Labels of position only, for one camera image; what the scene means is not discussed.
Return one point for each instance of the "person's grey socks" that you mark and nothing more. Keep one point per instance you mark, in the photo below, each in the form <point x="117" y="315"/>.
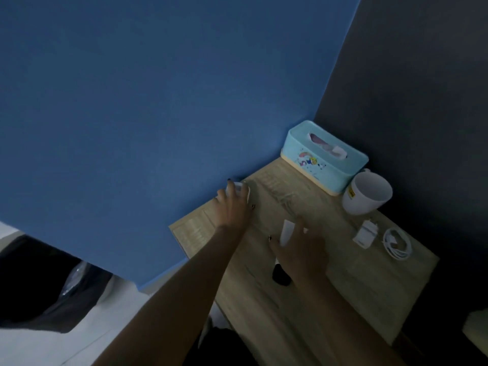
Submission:
<point x="213" y="320"/>

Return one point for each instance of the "person's left forearm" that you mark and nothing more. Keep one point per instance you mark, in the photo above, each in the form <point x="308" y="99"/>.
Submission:
<point x="171" y="304"/>

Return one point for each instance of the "light blue tissue box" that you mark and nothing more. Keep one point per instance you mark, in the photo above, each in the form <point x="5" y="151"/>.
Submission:
<point x="324" y="156"/>

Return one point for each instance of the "black lined trash bin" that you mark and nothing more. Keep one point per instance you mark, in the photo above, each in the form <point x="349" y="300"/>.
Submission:
<point x="42" y="293"/>

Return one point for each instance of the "person's right forearm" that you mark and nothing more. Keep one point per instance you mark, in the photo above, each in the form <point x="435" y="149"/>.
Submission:
<point x="343" y="324"/>

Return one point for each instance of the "person's left hand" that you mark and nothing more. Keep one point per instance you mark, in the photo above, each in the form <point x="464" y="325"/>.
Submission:
<point x="230" y="209"/>

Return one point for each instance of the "white bottle with red cap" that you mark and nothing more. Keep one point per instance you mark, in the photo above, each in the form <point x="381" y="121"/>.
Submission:
<point x="239" y="188"/>

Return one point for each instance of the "wooden nightstand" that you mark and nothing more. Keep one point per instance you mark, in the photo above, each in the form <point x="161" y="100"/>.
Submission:
<point x="343" y="274"/>

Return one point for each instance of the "white tube with black cap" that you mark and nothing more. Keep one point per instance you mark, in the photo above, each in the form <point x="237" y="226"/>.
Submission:
<point x="286" y="230"/>

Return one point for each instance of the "person's right hand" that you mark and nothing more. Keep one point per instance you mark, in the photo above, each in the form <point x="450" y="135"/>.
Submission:
<point x="301" y="255"/>

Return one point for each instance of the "white cup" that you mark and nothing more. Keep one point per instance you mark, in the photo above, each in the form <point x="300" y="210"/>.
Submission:
<point x="366" y="194"/>

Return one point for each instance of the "person's black trousers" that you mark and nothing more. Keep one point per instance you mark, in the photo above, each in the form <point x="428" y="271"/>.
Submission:
<point x="221" y="348"/>

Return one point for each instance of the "white charger adapter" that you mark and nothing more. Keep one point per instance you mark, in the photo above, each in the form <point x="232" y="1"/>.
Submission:
<point x="365" y="234"/>

